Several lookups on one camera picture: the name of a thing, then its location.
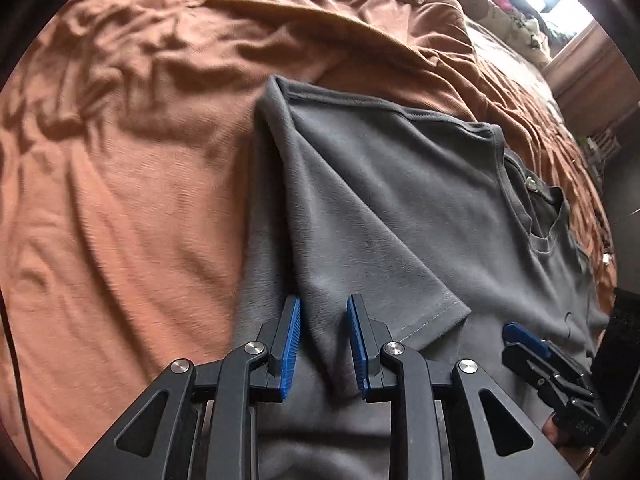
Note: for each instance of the grey t-shirt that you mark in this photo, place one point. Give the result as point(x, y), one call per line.
point(380, 200)

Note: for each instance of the orange-brown blanket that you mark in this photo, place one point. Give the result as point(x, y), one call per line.
point(140, 160)

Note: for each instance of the person's right hand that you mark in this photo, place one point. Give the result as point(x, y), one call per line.
point(551, 432)

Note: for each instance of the bear print pillow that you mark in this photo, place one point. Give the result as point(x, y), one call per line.
point(515, 25)

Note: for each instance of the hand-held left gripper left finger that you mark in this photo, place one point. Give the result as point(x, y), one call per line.
point(290, 345)

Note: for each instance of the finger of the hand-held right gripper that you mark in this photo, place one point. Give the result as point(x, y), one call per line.
point(525, 337)

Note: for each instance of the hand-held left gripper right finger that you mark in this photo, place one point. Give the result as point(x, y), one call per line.
point(357, 345)

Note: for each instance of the pink-brown curtain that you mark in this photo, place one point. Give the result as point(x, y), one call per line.
point(585, 70)

